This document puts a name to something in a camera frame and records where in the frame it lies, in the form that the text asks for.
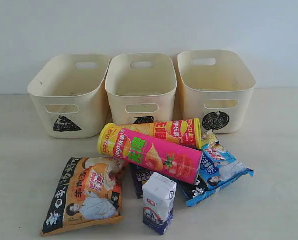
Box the cream bin circle mark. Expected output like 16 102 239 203
177 50 256 134

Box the pink chips can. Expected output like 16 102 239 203
97 122 204 186

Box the blue noodle bag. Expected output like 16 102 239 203
177 130 254 207

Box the white milk carton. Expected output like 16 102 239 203
142 172 177 235

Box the orange noodle bag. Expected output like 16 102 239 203
40 157 128 237

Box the yellow chips can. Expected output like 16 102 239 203
118 117 203 150

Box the cream bin square mark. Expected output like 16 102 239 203
105 53 177 125

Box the cream bin triangle mark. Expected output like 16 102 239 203
27 53 110 138

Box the purple juice carton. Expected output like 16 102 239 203
129 163 153 199

